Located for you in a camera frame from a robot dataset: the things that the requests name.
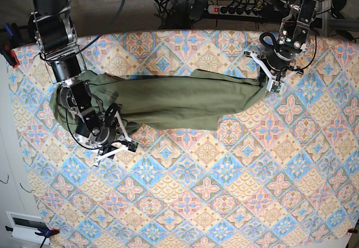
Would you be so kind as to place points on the blue clamp left edge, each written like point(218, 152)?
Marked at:
point(13, 41)

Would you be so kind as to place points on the orange clamp bottom left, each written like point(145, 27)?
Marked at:
point(46, 232)

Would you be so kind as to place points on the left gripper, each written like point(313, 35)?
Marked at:
point(277, 53)

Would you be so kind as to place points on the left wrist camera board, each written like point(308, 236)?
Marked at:
point(274, 86)

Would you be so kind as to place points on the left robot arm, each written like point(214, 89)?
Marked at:
point(293, 38)

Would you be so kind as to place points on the olive green t-shirt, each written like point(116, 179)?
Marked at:
point(194, 102)

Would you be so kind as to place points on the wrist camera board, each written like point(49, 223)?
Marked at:
point(274, 86)
point(131, 146)

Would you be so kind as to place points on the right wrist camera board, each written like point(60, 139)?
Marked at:
point(131, 146)

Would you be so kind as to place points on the white power strip red switch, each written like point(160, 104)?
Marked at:
point(232, 11)

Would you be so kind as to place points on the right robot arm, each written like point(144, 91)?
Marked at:
point(55, 34)

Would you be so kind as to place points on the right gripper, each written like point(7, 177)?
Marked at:
point(99, 129)

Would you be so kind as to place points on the patterned tile tablecloth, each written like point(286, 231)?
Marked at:
point(283, 173)

